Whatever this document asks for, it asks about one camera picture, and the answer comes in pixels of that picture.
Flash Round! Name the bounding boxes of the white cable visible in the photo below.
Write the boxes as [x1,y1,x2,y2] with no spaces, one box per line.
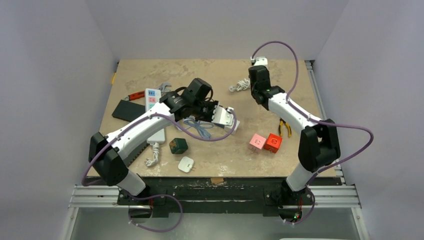
[229,78,251,93]

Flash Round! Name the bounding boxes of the light blue cable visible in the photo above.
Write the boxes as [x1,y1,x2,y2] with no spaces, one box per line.
[182,115,215,141]

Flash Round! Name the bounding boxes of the yellow handled pliers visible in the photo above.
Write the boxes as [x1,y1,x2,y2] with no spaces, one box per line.
[277,118,292,138]

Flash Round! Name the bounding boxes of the white power strip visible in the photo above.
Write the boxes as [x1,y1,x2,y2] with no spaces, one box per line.
[144,88,166,145]

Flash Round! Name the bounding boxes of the dark green cube socket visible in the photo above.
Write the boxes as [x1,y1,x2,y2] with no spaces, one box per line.
[168,137,189,155]

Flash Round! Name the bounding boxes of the pink cube socket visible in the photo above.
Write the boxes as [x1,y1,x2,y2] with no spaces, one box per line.
[247,133,267,153]

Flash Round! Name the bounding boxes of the red cube socket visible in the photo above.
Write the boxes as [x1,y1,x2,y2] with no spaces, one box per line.
[263,133,283,154]

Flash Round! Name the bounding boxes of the adjustable wrench red handle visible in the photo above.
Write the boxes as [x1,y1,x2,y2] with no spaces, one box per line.
[123,82,172,102]

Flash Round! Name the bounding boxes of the white adapter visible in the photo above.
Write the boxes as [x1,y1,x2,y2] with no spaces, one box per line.
[177,156,195,173]

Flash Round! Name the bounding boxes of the white cube socket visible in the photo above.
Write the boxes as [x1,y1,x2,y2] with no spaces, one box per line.
[225,120,240,135]

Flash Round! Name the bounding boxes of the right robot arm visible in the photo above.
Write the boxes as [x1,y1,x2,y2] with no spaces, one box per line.
[248,65,341,204]

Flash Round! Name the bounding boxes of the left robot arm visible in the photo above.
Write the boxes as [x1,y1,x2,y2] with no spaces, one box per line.
[88,78,218,205]

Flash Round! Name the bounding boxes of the black box far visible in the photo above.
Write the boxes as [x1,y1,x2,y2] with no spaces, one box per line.
[111,100,146,122]

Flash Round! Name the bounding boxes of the black box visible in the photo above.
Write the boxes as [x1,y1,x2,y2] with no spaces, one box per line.
[111,100,146,122]
[123,141,149,167]

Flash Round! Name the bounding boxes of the black box near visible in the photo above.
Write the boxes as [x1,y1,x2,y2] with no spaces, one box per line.
[123,141,149,167]

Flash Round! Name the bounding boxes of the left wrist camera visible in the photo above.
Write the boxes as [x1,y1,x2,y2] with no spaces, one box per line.
[211,105,235,127]

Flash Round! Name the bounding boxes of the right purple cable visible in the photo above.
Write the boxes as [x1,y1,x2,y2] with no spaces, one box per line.
[250,40,375,226]

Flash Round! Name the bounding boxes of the purple cable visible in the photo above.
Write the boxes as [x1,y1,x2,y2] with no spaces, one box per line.
[250,40,375,226]
[81,107,238,233]

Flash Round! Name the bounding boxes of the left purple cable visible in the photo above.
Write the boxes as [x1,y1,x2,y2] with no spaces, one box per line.
[81,107,238,233]

